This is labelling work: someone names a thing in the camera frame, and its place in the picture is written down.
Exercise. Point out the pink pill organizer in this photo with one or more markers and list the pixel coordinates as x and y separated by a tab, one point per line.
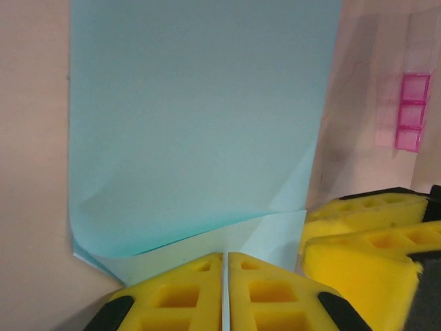
411	113

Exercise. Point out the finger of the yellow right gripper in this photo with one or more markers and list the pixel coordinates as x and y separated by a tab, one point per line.
358	276
361	212

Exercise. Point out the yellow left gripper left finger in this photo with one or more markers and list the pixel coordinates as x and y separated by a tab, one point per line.
172	296

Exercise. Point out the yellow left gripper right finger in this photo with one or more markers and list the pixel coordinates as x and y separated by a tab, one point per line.
275	296

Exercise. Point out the light blue paper sheet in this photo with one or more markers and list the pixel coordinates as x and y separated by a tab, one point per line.
193	120

